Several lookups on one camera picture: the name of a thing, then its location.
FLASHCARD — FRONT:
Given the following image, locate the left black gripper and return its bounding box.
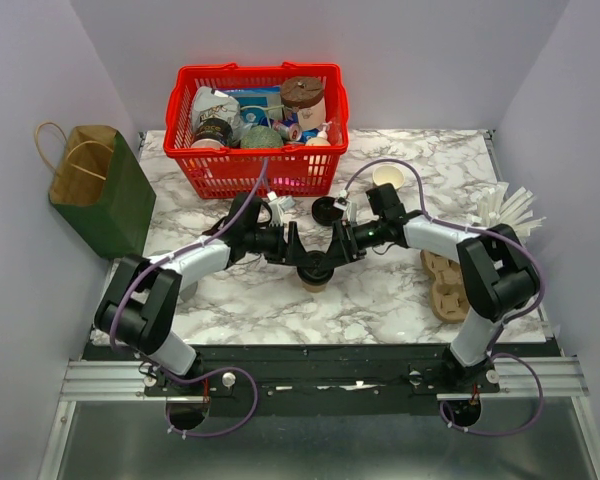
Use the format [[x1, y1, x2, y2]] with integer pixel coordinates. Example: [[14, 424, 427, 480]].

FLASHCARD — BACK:
[[244, 220, 313, 267]]

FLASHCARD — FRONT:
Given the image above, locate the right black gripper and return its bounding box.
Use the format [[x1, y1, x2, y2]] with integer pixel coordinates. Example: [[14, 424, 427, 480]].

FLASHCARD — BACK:
[[318, 218, 385, 271]]

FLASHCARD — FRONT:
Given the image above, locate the red plastic shopping basket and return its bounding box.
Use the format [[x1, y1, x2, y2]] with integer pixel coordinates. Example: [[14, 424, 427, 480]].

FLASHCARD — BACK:
[[163, 62, 349, 199]]

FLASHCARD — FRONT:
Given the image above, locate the brown pulp cup carrier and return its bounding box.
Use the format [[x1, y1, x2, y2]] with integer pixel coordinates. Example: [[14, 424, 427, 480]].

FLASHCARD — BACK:
[[420, 250, 469, 324]]

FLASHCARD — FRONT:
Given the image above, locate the black cup lid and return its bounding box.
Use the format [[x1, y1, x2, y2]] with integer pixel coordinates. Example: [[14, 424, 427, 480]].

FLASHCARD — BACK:
[[296, 251, 334, 283]]

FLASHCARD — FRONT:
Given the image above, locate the brown paper coffee cup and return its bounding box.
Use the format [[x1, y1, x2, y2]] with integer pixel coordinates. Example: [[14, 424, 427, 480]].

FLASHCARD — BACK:
[[301, 280, 328, 293]]

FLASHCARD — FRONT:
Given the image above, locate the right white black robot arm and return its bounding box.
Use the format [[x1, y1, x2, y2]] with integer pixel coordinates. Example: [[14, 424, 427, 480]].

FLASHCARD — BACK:
[[312, 183, 541, 392]]

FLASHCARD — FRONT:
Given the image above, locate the grey cylinder under left arm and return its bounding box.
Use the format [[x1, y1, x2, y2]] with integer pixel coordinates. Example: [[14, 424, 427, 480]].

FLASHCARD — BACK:
[[179, 282, 198, 302]]

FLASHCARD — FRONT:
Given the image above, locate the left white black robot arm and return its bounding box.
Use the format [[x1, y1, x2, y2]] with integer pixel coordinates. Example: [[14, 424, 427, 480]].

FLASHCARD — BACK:
[[94, 193, 315, 395]]

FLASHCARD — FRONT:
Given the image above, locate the stack of black cup lids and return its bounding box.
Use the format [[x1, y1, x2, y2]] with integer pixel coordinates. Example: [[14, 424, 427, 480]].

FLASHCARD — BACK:
[[311, 196, 343, 227]]

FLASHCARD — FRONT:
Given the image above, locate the beige pump bottle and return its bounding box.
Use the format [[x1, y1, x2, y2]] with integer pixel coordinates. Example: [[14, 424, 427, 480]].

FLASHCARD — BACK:
[[303, 122, 331, 147]]

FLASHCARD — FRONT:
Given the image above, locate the red bull drink can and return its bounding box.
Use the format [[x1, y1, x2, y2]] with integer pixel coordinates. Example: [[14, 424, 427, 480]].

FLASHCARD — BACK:
[[271, 120, 303, 142]]

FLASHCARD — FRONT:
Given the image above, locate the green round sponge ball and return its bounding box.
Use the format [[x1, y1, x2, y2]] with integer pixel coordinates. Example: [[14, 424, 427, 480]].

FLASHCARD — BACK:
[[240, 125, 284, 149]]

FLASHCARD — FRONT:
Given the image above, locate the black label tub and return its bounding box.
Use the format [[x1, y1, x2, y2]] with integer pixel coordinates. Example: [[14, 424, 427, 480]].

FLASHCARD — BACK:
[[191, 118, 233, 149]]

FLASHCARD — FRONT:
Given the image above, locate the blue box in basket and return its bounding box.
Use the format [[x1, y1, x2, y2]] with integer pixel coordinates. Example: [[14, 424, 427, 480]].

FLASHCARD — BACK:
[[220, 85, 284, 125]]

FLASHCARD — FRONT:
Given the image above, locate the cork lid beige jar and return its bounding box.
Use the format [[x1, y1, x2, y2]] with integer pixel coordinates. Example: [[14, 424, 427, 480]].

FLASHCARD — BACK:
[[280, 76, 326, 131]]

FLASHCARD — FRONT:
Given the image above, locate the silver snack bag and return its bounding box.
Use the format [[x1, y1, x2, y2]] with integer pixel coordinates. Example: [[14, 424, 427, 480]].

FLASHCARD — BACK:
[[190, 86, 243, 147]]

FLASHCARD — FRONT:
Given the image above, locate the green kraft paper bag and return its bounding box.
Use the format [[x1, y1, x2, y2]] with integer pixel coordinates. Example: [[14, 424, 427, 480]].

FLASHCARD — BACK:
[[34, 122, 156, 259]]

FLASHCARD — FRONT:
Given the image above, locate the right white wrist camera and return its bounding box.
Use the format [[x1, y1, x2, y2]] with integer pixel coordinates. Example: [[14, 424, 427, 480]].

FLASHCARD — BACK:
[[333, 197, 358, 225]]

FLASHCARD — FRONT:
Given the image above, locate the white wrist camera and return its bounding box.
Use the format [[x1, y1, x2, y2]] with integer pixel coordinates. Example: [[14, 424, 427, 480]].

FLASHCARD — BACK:
[[267, 191, 295, 226], [333, 197, 358, 225]]

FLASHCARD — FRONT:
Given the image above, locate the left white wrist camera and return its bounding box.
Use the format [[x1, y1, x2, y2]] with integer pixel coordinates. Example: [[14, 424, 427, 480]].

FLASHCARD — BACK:
[[267, 191, 295, 226]]

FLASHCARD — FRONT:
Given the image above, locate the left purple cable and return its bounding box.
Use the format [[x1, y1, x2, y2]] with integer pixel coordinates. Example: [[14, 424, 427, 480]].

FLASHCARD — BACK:
[[108, 157, 276, 440]]

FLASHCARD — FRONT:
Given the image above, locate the purple cable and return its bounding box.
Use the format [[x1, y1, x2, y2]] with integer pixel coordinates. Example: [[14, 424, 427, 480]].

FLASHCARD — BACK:
[[108, 157, 276, 440], [343, 159, 548, 438]]

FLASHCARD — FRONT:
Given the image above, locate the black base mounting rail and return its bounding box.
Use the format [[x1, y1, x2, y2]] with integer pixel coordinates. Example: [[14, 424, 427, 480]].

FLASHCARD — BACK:
[[145, 344, 499, 417]]

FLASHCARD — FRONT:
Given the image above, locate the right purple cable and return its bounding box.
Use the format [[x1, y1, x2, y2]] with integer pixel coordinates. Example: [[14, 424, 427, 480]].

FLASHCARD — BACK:
[[343, 159, 548, 438]]

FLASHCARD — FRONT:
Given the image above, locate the aluminium frame rail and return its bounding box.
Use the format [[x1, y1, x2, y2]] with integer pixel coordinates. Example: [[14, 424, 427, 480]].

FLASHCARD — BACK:
[[60, 357, 590, 403]]

